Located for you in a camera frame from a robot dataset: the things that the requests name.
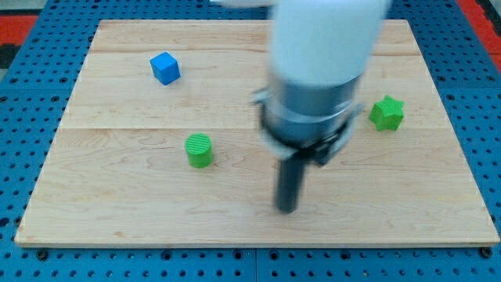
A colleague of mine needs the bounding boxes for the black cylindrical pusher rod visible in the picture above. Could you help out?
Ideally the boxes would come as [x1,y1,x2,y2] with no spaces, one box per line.
[275,156,306,214]

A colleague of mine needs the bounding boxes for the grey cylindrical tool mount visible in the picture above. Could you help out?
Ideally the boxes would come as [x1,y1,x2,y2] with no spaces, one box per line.
[252,73,363,166]

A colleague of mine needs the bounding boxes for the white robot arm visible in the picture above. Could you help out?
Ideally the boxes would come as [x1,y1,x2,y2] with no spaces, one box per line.
[219,0,391,214]

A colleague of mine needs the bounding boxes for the green star block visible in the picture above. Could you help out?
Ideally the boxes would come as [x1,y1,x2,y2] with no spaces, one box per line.
[369,95,405,132]

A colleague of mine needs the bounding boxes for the green cylinder block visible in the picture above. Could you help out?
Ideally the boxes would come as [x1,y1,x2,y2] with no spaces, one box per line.
[185,133,214,168]

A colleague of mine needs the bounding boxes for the wooden board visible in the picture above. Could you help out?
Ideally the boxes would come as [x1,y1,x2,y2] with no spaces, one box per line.
[15,20,499,248]

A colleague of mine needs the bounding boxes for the blue cube block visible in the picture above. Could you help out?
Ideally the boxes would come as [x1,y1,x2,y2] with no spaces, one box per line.
[150,52,181,85]

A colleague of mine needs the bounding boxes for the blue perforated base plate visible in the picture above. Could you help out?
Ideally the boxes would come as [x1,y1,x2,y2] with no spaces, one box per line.
[1,0,500,281]

